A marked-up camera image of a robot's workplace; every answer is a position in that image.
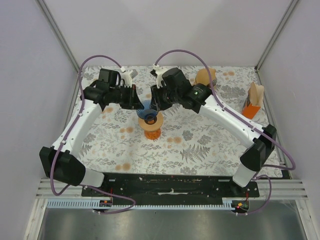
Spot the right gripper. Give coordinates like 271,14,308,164
150,82,181,112

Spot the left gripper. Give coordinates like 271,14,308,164
109,84,144,110

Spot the orange glass dripper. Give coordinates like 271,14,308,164
144,128,162,140

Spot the brown paper coffee filter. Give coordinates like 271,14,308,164
195,67,217,87

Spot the orange coffee filter box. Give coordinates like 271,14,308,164
241,82,265,120

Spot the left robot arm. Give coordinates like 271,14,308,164
39,68,144,197

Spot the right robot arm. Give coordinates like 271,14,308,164
150,65,277,197

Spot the floral table mat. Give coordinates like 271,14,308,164
79,66,258,176

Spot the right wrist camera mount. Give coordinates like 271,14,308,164
150,64,168,88

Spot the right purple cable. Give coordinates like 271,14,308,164
154,49,297,216

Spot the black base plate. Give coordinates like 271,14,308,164
81,171,261,207

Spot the blue cable duct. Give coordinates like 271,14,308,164
46,197,249,209

